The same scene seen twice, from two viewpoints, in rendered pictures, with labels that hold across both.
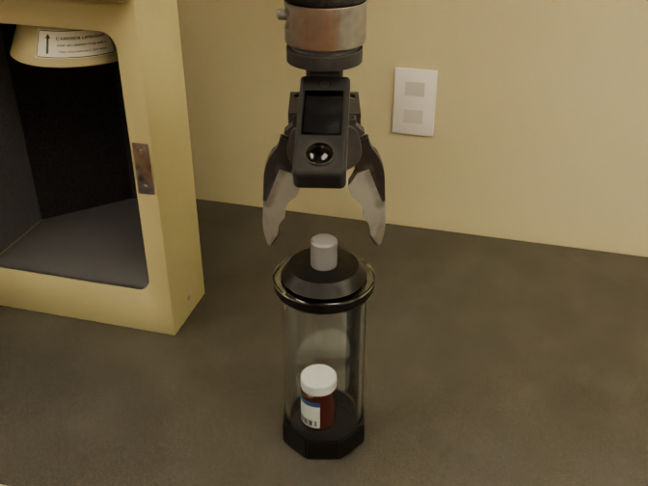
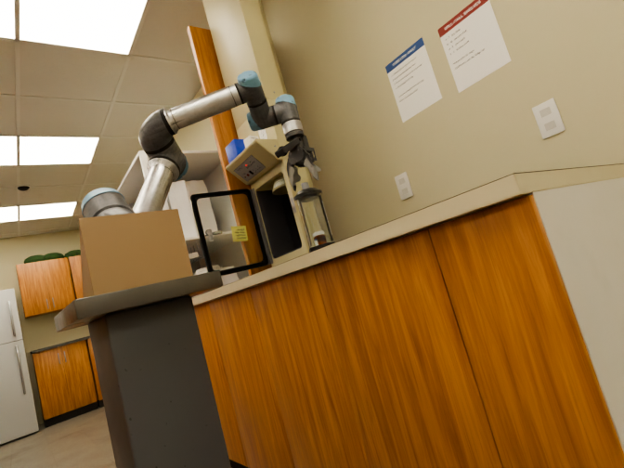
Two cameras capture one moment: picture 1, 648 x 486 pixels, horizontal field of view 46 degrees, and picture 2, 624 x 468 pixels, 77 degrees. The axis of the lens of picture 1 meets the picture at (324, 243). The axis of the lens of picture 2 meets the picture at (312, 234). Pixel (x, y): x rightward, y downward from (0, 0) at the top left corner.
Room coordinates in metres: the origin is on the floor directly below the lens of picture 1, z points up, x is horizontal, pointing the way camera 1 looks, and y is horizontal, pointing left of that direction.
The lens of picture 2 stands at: (-0.47, -0.83, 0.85)
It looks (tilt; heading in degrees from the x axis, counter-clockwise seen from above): 7 degrees up; 36
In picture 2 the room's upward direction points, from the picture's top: 15 degrees counter-clockwise
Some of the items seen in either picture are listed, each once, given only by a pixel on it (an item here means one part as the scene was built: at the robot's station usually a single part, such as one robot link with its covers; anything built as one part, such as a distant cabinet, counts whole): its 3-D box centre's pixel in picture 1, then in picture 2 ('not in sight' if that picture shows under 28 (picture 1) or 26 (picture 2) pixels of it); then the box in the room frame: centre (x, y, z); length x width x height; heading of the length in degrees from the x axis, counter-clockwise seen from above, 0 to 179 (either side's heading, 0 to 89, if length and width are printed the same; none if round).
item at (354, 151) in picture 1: (324, 105); (299, 149); (0.72, 0.00, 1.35); 0.09 x 0.08 x 0.12; 0
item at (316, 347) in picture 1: (323, 353); (315, 222); (0.69, 0.00, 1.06); 0.11 x 0.11 x 0.21
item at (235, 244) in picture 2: not in sight; (230, 230); (0.80, 0.57, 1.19); 0.30 x 0.01 x 0.40; 160
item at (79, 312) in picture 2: not in sight; (136, 301); (0.05, 0.14, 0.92); 0.32 x 0.32 x 0.04; 78
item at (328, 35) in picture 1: (321, 24); (292, 130); (0.71, 0.00, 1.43); 0.08 x 0.08 x 0.05
